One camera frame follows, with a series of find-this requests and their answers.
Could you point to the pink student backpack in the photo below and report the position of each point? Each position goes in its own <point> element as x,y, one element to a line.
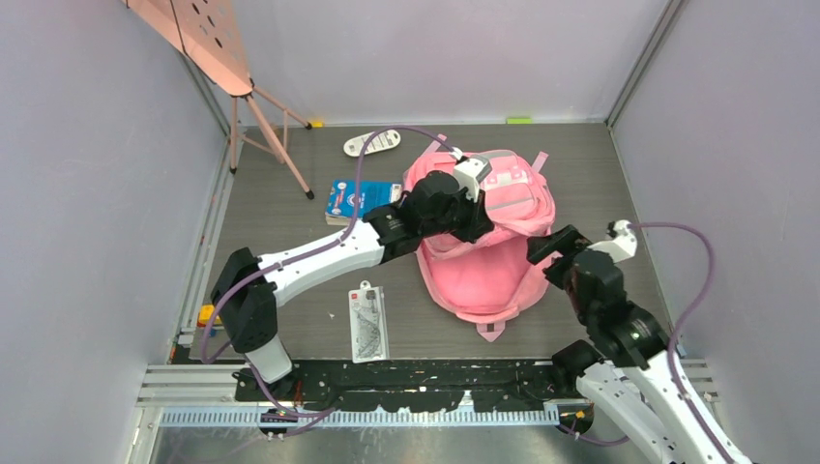
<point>490,282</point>

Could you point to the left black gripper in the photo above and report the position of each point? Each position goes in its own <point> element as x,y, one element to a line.
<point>477,219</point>

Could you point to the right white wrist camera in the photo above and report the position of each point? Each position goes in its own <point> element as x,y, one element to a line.
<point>621,243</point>

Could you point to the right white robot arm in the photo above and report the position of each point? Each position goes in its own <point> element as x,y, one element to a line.
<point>628,367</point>

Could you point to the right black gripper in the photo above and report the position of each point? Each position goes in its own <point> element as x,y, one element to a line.
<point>564,241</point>

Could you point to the white oval tag card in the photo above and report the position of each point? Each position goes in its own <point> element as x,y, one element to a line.
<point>372,144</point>

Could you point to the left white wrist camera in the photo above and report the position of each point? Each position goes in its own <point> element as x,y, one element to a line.
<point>469,173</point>

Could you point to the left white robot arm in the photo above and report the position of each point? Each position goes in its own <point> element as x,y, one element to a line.
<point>250,289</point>

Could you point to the light blue paperback book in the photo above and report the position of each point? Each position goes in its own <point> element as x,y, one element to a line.
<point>340,206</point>

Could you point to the yellow blue toy car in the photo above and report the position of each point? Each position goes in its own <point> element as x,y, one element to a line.
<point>204,315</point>

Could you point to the clear plastic stationery pack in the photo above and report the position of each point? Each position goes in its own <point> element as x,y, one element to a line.
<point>368,324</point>

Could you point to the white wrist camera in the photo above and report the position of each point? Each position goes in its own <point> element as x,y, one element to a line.
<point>621,243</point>
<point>469,173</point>

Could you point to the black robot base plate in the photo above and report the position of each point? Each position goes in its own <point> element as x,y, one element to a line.
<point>421,386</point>

